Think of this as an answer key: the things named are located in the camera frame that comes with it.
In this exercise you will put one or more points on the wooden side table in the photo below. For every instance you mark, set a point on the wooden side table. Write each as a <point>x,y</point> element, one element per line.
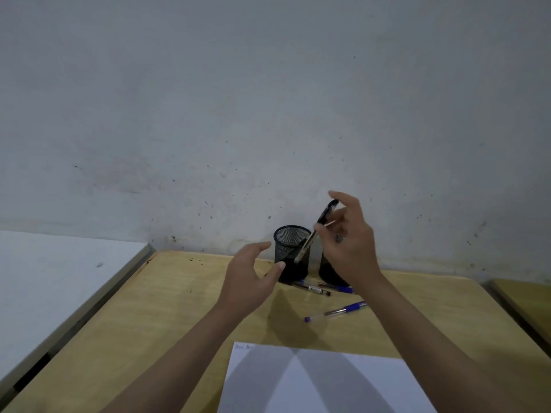
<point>527,309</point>

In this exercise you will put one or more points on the person's left hand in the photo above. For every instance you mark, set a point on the person's left hand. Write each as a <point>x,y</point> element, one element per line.
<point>243,281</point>

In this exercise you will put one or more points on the person's right forearm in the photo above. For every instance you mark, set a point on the person's right forearm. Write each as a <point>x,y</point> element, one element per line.
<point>426,348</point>

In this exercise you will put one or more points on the black pen with label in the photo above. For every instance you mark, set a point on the black pen with label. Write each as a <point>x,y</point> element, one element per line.
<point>313,289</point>

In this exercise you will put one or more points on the blue pen with clear barrel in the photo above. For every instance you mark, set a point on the blue pen with clear barrel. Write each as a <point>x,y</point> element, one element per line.
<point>338,312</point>

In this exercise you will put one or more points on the blue capped pen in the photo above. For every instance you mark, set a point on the blue capped pen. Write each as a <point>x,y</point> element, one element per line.
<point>340,289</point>

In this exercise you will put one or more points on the person's right thumb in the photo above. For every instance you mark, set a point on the person's right thumb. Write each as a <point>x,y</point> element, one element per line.
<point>323,236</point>

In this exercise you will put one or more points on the black mesh pen holder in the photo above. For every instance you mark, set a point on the black mesh pen holder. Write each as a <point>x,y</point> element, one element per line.
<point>289,253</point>
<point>330,273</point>

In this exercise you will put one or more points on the black pen with clear barrel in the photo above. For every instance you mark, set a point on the black pen with clear barrel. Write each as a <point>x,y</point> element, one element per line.
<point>310,238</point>

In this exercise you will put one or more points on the person's right hand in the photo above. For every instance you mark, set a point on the person's right hand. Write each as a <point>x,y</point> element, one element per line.
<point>353,253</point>

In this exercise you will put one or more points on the person's left forearm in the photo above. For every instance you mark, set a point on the person's left forearm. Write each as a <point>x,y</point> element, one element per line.
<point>180,361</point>

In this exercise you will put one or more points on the white paper sheet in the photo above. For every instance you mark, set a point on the white paper sheet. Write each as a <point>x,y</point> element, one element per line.
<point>318,382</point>

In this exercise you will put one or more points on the white table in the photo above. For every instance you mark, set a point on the white table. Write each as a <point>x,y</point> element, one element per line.
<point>56,288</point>

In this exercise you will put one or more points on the person's left thumb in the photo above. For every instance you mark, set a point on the person's left thumb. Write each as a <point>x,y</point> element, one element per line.
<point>275,273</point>

